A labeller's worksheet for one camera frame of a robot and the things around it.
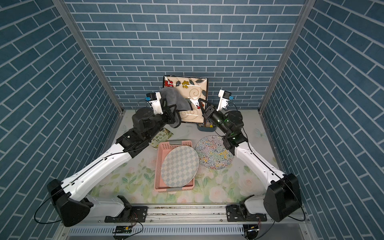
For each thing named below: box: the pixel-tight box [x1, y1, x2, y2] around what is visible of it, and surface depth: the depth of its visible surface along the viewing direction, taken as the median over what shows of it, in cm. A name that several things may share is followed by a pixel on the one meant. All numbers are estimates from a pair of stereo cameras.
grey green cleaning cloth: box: [159, 87, 192, 128], surface depth 65 cm
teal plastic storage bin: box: [197, 122, 217, 132], surface depth 110 cm
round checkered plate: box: [161, 145, 199, 188], surface depth 88 cm
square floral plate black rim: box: [163, 75, 209, 124], surface depth 68 cm
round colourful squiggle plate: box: [195, 135, 234, 170], surface depth 98 cm
